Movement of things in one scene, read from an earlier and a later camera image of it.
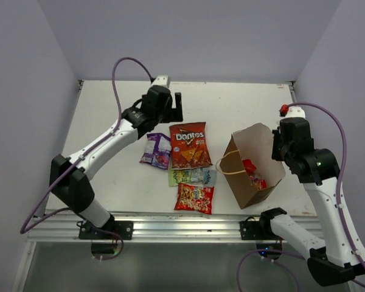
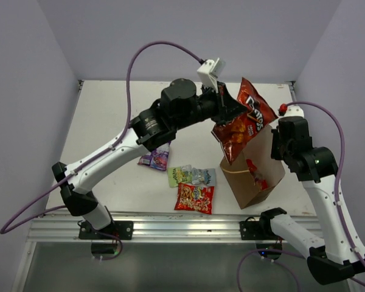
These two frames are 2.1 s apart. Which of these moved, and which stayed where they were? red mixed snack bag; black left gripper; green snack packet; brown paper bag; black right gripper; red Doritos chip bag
Moved: black left gripper; red Doritos chip bag
Stayed: green snack packet; black right gripper; red mixed snack bag; brown paper bag
